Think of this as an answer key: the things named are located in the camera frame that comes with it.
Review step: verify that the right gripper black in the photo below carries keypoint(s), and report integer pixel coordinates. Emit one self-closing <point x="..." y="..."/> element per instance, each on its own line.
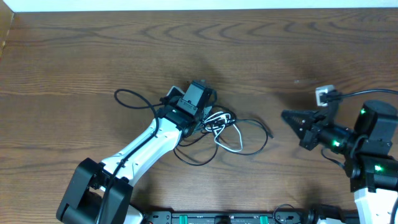
<point x="310" y="132"/>

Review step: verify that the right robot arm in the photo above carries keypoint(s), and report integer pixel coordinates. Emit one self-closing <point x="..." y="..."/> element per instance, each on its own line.
<point x="368" y="165"/>

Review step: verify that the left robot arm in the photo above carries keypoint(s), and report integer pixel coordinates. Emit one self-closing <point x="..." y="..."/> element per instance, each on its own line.
<point x="100" y="192"/>

